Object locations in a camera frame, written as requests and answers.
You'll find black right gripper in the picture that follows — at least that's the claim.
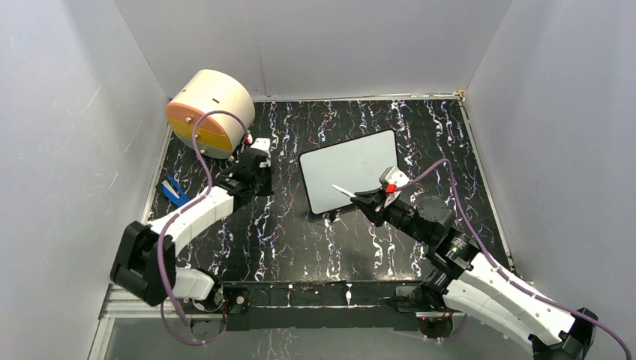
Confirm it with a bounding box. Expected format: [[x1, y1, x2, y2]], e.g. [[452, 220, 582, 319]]
[[350, 186, 431, 246]]

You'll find white marker red cap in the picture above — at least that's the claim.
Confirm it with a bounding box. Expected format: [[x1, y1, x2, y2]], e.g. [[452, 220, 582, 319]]
[[331, 184, 356, 198]]

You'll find white board black frame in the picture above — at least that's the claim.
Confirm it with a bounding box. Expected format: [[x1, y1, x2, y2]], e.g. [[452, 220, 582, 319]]
[[298, 130, 398, 215]]

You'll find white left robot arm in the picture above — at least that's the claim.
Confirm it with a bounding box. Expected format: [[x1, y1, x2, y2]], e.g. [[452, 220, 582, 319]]
[[109, 138, 273, 312]]

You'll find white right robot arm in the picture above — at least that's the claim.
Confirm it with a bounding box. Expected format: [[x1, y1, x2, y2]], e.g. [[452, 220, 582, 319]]
[[350, 189, 596, 359]]

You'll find blue white eraser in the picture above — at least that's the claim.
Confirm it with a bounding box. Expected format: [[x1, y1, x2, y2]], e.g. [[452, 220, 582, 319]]
[[157, 174, 191, 207]]

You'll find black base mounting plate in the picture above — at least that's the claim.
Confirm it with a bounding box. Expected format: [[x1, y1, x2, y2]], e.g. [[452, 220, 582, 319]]
[[224, 280, 425, 332]]

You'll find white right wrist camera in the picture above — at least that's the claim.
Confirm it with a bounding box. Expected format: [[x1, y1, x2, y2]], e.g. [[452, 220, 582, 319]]
[[379, 166, 410, 208]]

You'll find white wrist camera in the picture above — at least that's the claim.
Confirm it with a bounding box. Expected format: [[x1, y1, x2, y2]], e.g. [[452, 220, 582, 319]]
[[245, 134, 272, 158], [379, 166, 410, 208]]

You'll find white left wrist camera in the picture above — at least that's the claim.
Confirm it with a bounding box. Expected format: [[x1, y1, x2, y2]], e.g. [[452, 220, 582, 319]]
[[245, 134, 272, 158]]

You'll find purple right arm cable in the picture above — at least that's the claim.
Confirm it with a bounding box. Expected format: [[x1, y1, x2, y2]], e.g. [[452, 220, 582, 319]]
[[394, 158, 633, 360]]

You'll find aluminium frame rail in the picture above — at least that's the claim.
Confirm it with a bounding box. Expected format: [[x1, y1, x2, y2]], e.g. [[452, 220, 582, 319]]
[[100, 286, 161, 319]]

